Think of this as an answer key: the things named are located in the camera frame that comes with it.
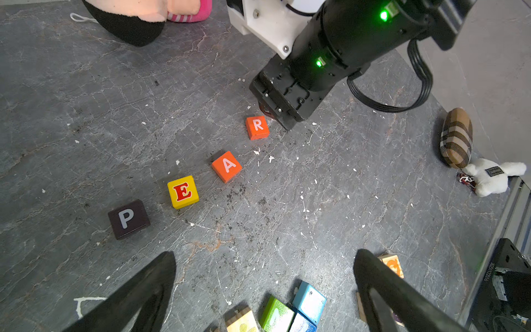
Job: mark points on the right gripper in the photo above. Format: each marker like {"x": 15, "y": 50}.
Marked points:
{"x": 281, "y": 97}

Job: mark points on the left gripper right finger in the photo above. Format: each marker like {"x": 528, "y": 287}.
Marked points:
{"x": 382, "y": 293}

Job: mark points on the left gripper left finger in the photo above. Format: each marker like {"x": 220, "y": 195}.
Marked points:
{"x": 144, "y": 299}

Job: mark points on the orange R block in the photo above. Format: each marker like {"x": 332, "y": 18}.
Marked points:
{"x": 257, "y": 127}

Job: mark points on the dark brown P block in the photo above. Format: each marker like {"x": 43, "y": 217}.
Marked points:
{"x": 128, "y": 219}

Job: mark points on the orange A block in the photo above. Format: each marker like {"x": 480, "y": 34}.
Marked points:
{"x": 226, "y": 167}

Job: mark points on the yellow E block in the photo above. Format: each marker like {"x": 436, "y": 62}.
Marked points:
{"x": 183, "y": 192}

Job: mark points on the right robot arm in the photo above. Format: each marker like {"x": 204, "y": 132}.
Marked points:
{"x": 341, "y": 41}

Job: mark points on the wooden O block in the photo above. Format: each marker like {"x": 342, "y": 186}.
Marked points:
{"x": 392, "y": 262}

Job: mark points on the wooden yellow picture block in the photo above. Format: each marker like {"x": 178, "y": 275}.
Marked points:
{"x": 242, "y": 321}

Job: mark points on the light blue block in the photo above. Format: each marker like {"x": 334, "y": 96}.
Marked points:
{"x": 309, "y": 302}

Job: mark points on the green Z block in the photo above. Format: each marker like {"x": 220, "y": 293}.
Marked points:
{"x": 277, "y": 317}

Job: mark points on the white plush toy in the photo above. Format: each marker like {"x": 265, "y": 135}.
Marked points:
{"x": 485, "y": 177}

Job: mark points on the plush doll pink shirt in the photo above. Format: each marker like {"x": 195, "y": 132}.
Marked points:
{"x": 140, "y": 22}

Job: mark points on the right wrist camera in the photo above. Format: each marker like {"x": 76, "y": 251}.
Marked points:
{"x": 276, "y": 23}

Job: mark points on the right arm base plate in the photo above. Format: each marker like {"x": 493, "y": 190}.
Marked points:
{"x": 503, "y": 299}

